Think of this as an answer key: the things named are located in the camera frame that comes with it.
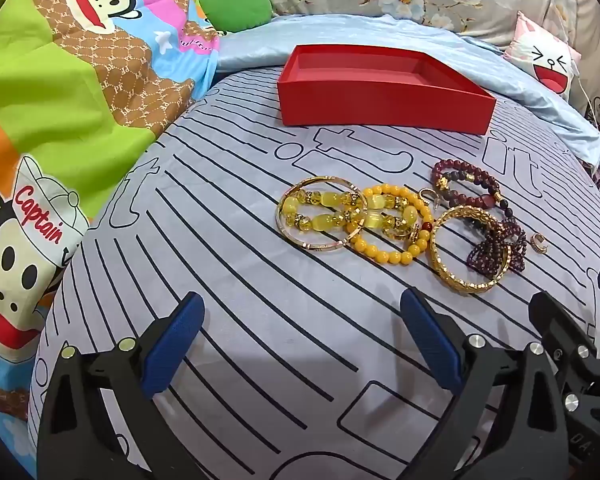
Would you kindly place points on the cartoon monkey quilt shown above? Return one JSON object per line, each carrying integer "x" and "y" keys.
{"x": 55, "y": 110}

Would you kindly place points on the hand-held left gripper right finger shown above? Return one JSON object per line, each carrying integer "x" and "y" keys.
{"x": 432, "y": 342}

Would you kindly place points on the small gold hoop earring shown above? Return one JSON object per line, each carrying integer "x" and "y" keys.
{"x": 424, "y": 193}
{"x": 539, "y": 244}

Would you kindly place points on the red cardboard box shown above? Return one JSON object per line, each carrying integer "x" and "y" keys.
{"x": 380, "y": 105}

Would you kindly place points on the wide gold bangle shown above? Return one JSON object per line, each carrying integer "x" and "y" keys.
{"x": 442, "y": 260}

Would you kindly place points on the pink cat face cushion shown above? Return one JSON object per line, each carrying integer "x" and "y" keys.
{"x": 545, "y": 55}

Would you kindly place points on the thin gold bangle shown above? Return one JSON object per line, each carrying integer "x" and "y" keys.
{"x": 286, "y": 227}

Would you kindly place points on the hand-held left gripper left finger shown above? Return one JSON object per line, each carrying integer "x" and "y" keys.
{"x": 172, "y": 347}

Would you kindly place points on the green pillow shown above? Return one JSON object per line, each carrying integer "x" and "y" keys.
{"x": 237, "y": 7}

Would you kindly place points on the light blue quilt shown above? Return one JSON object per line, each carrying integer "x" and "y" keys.
{"x": 520, "y": 80}

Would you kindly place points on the grey striped bedsheet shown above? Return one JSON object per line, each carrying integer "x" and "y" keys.
{"x": 260, "y": 320}

